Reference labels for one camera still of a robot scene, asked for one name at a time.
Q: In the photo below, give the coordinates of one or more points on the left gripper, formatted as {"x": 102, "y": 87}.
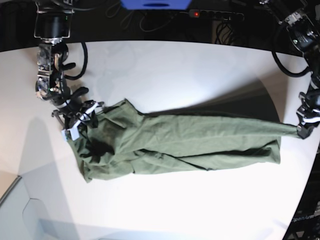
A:
{"x": 308, "y": 113}

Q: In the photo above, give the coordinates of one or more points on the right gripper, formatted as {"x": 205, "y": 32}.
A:
{"x": 72, "y": 114}

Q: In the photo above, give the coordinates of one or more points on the green t-shirt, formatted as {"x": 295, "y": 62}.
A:
{"x": 127, "y": 141}

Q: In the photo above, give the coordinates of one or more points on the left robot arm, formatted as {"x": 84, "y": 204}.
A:
{"x": 303, "y": 34}

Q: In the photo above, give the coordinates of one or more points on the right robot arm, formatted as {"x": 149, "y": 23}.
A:
{"x": 52, "y": 27}

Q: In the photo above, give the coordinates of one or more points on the blue box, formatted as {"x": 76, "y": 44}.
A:
{"x": 155, "y": 4}

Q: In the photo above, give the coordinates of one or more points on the black power strip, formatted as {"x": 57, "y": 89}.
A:
{"x": 216, "y": 15}

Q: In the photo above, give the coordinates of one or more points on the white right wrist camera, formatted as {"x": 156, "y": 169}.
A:
{"x": 70, "y": 134}

